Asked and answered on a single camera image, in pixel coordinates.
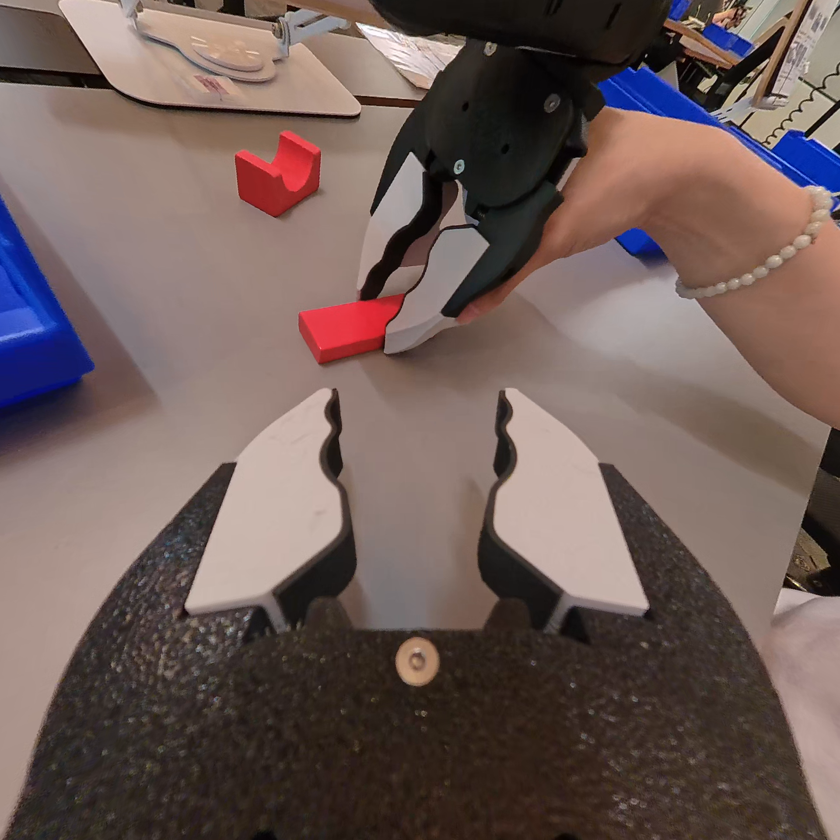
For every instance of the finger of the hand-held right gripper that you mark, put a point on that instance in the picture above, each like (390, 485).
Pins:
(439, 289)
(387, 223)

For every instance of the white rounded board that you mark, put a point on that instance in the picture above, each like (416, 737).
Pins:
(131, 72)

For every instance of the white flat clamped fixture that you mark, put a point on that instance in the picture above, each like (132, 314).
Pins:
(229, 56)

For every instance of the printed paper sheet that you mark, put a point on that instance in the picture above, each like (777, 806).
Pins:
(407, 56)

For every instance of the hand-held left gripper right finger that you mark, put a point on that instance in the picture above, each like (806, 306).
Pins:
(564, 525)

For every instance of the red grooved block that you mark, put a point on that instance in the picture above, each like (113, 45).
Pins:
(262, 184)

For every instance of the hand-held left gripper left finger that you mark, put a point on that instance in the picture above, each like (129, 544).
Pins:
(262, 525)

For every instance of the wooden sign stand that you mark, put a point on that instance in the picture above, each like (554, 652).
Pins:
(797, 39)

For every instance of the red rectangular block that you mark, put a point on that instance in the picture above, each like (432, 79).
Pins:
(341, 331)

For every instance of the person's right hand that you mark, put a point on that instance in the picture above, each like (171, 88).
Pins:
(656, 177)

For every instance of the blue plastic bin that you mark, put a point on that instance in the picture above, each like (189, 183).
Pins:
(33, 354)
(630, 92)
(807, 154)

